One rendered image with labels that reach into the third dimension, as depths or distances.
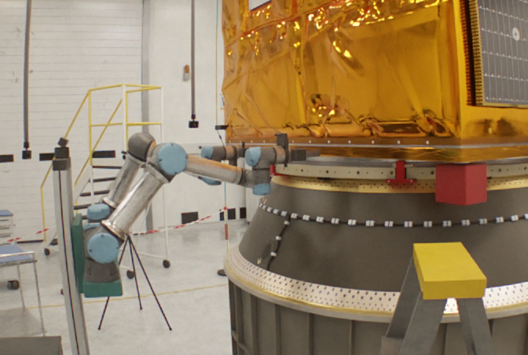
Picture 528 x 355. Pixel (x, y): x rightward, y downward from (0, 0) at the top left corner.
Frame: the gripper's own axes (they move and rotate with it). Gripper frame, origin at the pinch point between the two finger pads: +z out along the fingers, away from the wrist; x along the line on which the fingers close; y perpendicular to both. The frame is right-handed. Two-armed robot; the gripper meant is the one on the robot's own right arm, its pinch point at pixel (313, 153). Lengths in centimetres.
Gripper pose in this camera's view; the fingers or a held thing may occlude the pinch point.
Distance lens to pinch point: 217.5
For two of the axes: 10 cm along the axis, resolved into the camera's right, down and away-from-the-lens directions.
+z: 8.8, -0.4, 4.8
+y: 0.2, 10.0, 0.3
